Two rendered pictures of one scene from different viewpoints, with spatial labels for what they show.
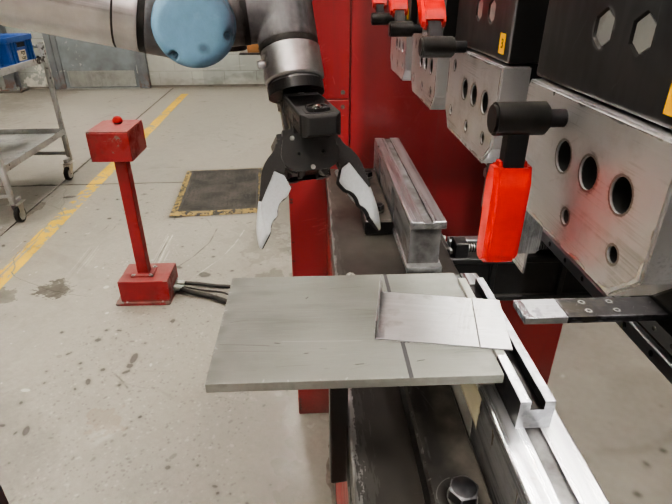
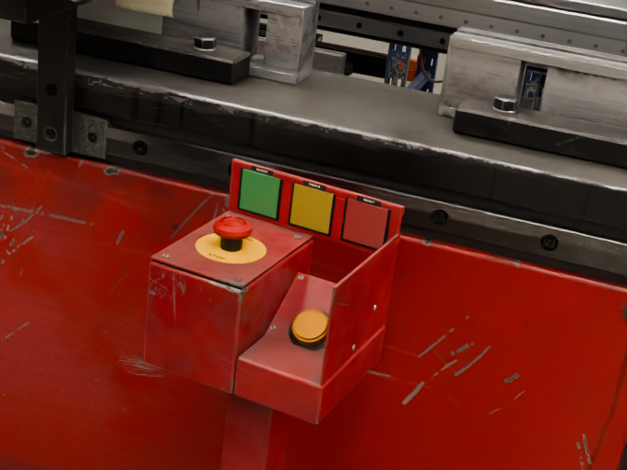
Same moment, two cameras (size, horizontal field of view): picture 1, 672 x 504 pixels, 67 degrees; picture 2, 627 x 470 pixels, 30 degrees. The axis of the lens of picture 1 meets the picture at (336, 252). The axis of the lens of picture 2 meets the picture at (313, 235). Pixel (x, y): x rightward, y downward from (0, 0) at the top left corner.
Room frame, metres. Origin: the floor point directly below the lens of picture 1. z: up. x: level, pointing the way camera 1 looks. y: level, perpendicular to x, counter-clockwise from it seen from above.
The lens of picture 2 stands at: (-0.29, 1.13, 1.27)
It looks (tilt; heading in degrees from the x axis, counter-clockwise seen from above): 23 degrees down; 289
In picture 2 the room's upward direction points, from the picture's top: 7 degrees clockwise
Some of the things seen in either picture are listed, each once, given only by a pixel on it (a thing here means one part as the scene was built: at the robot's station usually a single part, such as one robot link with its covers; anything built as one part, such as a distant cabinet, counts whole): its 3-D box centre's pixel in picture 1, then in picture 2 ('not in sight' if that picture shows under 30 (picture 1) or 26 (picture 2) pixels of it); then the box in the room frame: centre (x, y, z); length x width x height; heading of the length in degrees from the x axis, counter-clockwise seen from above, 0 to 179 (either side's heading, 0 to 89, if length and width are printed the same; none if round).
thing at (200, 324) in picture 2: not in sight; (272, 284); (0.08, 0.13, 0.75); 0.20 x 0.16 x 0.18; 176
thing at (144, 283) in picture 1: (132, 213); not in sight; (2.04, 0.89, 0.41); 0.25 x 0.20 x 0.83; 93
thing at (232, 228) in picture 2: not in sight; (231, 237); (0.13, 0.14, 0.79); 0.04 x 0.04 x 0.04
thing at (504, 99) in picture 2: not in sight; (505, 103); (-0.07, -0.13, 0.91); 0.03 x 0.03 x 0.02
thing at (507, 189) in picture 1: (516, 187); not in sight; (0.28, -0.10, 1.20); 0.04 x 0.02 x 0.10; 93
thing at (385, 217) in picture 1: (370, 198); not in sight; (1.03, -0.08, 0.89); 0.30 x 0.05 x 0.03; 3
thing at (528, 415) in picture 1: (496, 341); not in sight; (0.41, -0.16, 0.99); 0.20 x 0.03 x 0.03; 3
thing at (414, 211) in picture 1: (401, 192); not in sight; (0.99, -0.14, 0.92); 0.50 x 0.06 x 0.10; 3
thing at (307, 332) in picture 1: (349, 323); not in sight; (0.43, -0.01, 1.00); 0.26 x 0.18 x 0.01; 93
